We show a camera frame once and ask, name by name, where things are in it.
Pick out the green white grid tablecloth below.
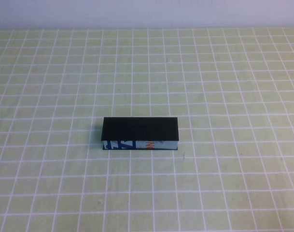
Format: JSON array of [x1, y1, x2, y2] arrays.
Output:
[[0, 27, 294, 232]]

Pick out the black printed glasses case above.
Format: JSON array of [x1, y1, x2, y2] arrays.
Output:
[[100, 116, 181, 151]]

